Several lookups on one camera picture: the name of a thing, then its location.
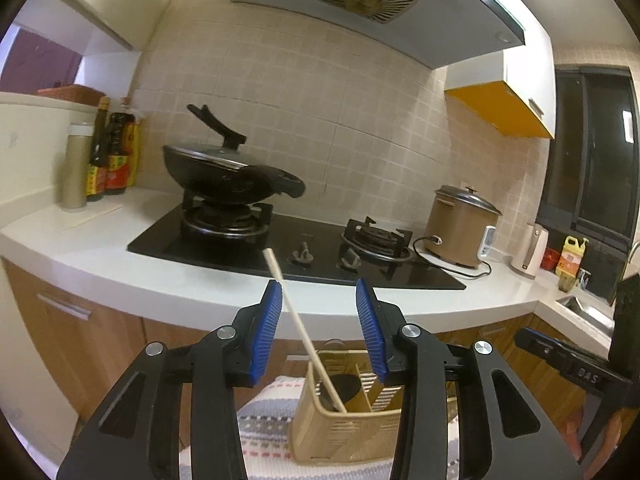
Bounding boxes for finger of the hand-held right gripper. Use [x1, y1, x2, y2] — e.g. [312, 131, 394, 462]
[610, 272, 640, 376]
[514, 327, 632, 461]

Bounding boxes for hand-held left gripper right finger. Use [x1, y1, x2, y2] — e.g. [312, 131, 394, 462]
[355, 278, 596, 480]

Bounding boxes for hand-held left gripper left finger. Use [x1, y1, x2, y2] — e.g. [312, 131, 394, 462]
[57, 280, 284, 480]

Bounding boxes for long pale wooden chopstick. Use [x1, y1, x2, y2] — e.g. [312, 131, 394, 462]
[263, 248, 348, 413]

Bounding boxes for black plastic ladle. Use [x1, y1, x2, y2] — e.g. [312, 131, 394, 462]
[320, 372, 362, 411]

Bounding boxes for tan plastic utensil basket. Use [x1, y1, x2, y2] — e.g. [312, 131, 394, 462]
[290, 350, 451, 466]

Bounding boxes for steel sink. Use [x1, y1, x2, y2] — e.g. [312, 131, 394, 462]
[555, 295, 616, 336]

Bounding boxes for yellow detergent bottle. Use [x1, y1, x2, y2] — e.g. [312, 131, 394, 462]
[556, 235, 591, 291]

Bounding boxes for black burner grate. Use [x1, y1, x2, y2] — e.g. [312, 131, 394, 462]
[181, 192, 273, 238]
[341, 216, 415, 262]

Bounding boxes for striped woven table mat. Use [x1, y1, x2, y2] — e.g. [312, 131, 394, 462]
[235, 375, 461, 480]

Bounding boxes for black glass gas stove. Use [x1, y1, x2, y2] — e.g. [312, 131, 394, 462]
[126, 200, 467, 291]

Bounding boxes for white electric kettle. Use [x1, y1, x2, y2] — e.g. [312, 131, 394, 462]
[510, 222, 549, 277]

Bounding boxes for brown rice cooker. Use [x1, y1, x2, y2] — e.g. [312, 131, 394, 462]
[424, 185, 502, 268]

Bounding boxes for black wok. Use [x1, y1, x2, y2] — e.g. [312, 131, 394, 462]
[162, 144, 306, 207]

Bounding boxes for dark window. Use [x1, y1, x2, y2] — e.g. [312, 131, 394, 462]
[537, 65, 640, 306]

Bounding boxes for wooden kitchen base cabinets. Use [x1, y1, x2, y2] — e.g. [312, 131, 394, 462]
[0, 255, 616, 461]

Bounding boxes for yellow oil bottle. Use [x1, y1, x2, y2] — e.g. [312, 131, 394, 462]
[127, 120, 143, 188]

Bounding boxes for large dark sauce bottle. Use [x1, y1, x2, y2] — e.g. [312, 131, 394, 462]
[104, 98, 137, 196]

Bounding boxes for slim dark sauce bottle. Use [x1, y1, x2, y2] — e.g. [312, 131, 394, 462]
[87, 96, 111, 202]

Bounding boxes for beige canister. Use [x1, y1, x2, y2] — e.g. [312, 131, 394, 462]
[61, 124, 96, 210]

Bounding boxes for brown woven tray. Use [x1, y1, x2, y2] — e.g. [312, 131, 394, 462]
[37, 86, 108, 107]

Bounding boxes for black power cable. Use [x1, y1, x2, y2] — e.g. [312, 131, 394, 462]
[412, 236, 493, 278]

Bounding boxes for black-handled wok lid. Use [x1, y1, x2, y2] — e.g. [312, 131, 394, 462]
[165, 104, 249, 171]

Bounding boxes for metal cabinet handle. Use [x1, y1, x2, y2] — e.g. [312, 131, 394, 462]
[37, 294, 93, 320]

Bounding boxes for white and yellow wall cabinet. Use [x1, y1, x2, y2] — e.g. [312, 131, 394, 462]
[444, 0, 557, 140]

